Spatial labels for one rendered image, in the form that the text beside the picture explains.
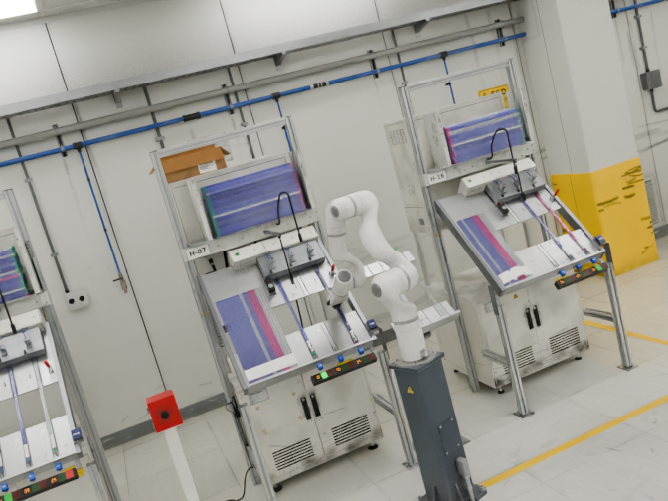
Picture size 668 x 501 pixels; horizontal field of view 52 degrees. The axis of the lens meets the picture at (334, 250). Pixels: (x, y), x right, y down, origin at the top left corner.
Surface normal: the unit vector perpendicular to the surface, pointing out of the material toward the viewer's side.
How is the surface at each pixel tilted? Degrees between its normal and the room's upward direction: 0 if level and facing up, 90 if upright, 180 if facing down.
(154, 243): 90
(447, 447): 90
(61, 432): 47
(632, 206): 90
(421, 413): 90
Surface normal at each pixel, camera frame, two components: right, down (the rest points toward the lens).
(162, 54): 0.33, 0.07
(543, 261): 0.05, -0.62
